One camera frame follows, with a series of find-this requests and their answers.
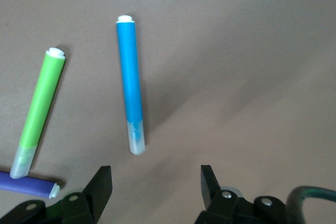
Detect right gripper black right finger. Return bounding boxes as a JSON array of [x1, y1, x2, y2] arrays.
[[194, 165, 239, 224]]

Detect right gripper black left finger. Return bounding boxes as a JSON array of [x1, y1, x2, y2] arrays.
[[61, 165, 113, 224]]

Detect blue marker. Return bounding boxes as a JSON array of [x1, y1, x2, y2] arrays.
[[116, 15, 146, 156]]

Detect purple marker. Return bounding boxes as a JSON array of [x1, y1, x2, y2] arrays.
[[0, 170, 63, 199]]

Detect green marker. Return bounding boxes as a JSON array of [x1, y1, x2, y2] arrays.
[[9, 47, 66, 179]]

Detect dark teal wrist cable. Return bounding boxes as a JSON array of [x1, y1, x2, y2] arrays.
[[285, 186, 336, 224]]

